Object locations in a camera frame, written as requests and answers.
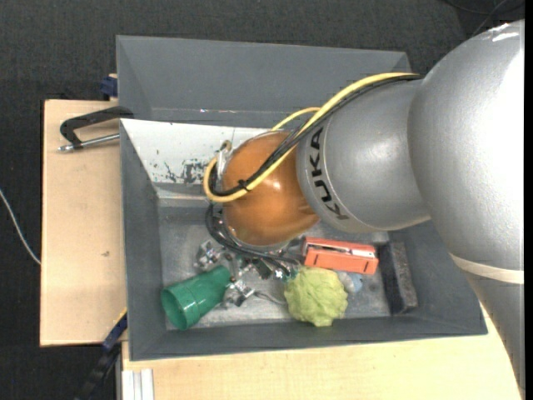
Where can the yellow-green mesh bath sponge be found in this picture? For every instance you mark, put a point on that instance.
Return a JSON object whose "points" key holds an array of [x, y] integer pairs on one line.
{"points": [[316, 296]]}

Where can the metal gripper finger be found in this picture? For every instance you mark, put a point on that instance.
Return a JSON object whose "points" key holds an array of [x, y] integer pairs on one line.
{"points": [[238, 293], [209, 256]]}

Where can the small white and blue object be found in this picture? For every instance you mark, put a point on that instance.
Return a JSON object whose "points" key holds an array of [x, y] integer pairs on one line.
{"points": [[353, 282]]}

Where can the pale wood board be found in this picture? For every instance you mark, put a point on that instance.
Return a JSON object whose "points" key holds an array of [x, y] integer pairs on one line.
{"points": [[81, 223]]}

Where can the orange stapler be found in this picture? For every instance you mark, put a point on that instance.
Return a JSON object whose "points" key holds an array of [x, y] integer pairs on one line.
{"points": [[339, 254]]}

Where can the green plastic cup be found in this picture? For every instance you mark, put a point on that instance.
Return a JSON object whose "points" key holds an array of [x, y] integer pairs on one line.
{"points": [[193, 296]]}

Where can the grey metal bin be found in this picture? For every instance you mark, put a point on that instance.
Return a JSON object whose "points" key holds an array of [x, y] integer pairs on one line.
{"points": [[266, 81]]}

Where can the black sponge block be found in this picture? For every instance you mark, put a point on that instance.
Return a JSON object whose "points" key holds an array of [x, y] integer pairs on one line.
{"points": [[397, 277]]}

